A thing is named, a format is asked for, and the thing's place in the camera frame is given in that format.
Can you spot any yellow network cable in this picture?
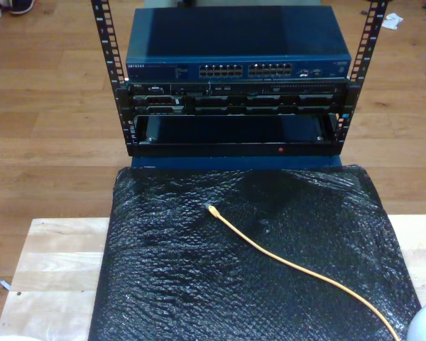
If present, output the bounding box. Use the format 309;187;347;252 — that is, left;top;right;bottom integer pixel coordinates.
207;205;401;341

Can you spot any black rack server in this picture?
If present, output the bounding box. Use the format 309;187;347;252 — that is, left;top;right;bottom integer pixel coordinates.
126;80;351;117

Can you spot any black bubble mat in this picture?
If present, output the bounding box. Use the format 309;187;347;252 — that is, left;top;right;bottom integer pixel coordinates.
87;163;426;341

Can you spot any white crumpled paper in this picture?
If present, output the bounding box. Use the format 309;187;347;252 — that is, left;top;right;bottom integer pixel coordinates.
381;13;405;31

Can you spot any blue metal base plate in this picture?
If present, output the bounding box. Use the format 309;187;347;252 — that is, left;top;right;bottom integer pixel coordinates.
130;154;344;171

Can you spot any blue network switch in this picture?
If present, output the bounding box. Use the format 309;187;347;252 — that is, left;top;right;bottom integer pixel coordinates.
125;5;352;83

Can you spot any black perforated rack post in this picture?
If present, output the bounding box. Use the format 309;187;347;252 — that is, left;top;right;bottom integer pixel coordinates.
335;0;391;156
89;0;138;158

